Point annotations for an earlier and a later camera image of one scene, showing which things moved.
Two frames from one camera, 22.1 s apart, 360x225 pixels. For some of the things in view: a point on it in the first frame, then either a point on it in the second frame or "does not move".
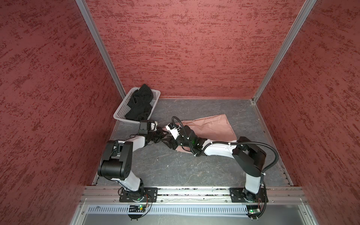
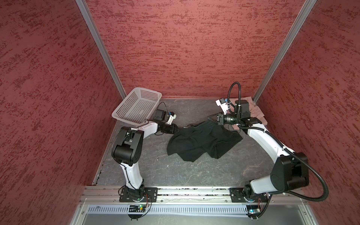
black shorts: x=140 y=106 → x=207 y=138
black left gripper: x=160 y=136 → x=173 y=129
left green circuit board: x=137 y=208 does not move
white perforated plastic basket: x=123 y=108 does not move
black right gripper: x=173 y=142 → x=221 y=118
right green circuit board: x=253 y=211 does not move
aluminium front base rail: x=193 y=195 does not move
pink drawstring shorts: x=216 y=127 → x=255 y=111
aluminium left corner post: x=101 y=45 does not move
